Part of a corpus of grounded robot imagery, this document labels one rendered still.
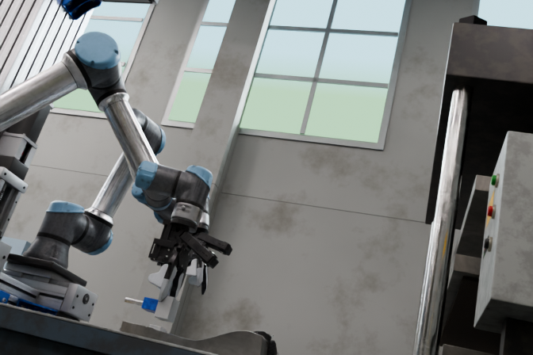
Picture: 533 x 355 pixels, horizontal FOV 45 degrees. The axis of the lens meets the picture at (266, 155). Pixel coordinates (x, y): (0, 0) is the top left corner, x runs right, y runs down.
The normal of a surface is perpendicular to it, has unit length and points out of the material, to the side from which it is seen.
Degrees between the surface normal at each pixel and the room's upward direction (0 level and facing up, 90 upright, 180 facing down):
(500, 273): 90
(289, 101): 90
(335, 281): 90
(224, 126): 90
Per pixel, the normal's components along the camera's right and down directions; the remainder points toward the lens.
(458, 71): -0.17, -0.44
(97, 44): 0.25, -0.43
